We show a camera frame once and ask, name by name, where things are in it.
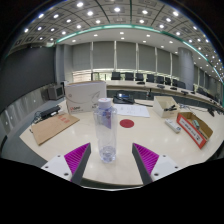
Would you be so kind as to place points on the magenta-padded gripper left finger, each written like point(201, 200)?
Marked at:
point(76, 158)

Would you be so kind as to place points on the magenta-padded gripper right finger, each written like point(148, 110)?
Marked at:
point(146, 158)

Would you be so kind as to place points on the clear plastic water bottle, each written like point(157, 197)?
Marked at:
point(106, 130)

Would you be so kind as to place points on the flat brown cardboard sheet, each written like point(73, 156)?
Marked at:
point(53, 126)

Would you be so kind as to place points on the flat round red coaster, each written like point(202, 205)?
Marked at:
point(127, 123)

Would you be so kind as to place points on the white power strip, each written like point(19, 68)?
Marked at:
point(173, 125)

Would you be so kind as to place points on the white paper sheet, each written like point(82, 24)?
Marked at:
point(132, 110)

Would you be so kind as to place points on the open white cardboard box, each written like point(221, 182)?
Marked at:
point(165, 106)

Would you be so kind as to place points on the red and brown open box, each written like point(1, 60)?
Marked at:
point(194, 128)

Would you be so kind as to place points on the large white cardboard box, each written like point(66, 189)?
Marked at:
point(85, 96)

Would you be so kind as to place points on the black desk device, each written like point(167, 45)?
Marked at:
point(123, 97)

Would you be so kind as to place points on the grey crt monitor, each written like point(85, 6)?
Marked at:
point(54, 91)

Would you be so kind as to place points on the row of black office chairs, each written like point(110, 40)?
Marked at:
point(156, 79)

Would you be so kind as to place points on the recessed ceiling lights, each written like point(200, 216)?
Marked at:
point(110, 20)

